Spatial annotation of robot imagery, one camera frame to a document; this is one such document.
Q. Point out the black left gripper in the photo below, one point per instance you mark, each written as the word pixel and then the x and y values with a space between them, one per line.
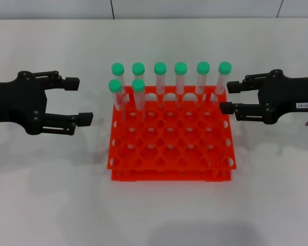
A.
pixel 15 102

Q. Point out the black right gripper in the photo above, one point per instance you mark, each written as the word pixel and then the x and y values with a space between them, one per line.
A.
pixel 287 94

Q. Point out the orange test tube rack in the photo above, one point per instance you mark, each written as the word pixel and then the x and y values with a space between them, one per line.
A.
pixel 169 133

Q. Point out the clear test tube green cap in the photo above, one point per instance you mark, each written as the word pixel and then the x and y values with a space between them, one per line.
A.
pixel 181 68
pixel 225 68
pixel 138 68
pixel 160 68
pixel 203 68
pixel 138 85
pixel 115 85
pixel 117 68

